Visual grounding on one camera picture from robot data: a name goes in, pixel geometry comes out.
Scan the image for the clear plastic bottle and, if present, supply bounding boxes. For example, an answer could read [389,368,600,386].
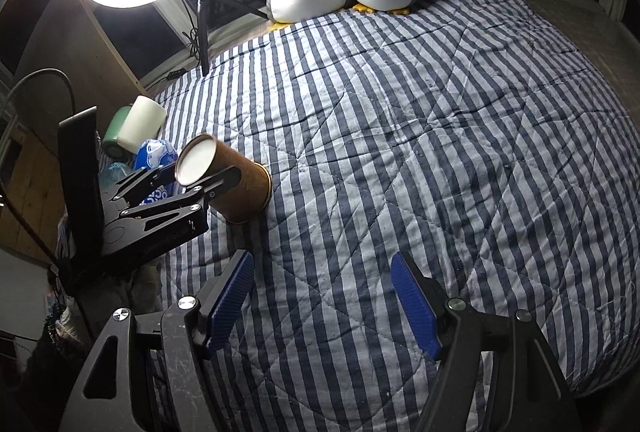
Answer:
[97,159,137,194]

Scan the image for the black light stand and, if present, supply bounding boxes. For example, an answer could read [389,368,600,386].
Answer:
[191,0,271,76]

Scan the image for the brown paper cup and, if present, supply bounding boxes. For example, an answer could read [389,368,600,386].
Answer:
[174,134,273,226]

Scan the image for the grey cable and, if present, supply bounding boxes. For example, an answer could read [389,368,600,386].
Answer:
[9,68,77,117]

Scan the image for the blue white striped quilt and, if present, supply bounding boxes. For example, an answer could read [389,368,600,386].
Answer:
[97,0,640,432]

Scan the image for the green cup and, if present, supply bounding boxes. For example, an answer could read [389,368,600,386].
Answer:
[102,106,132,161]

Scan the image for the blue printed packet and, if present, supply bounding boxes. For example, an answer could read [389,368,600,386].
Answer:
[132,137,179,208]

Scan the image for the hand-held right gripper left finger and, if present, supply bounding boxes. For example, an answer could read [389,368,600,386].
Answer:
[57,249,256,432]

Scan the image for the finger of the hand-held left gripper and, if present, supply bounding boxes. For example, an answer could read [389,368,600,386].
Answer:
[99,165,178,214]
[119,165,242,234]

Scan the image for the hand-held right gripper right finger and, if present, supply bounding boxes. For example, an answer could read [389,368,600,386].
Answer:
[389,252,584,432]

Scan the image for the white cup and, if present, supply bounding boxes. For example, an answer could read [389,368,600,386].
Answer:
[116,95,168,153]

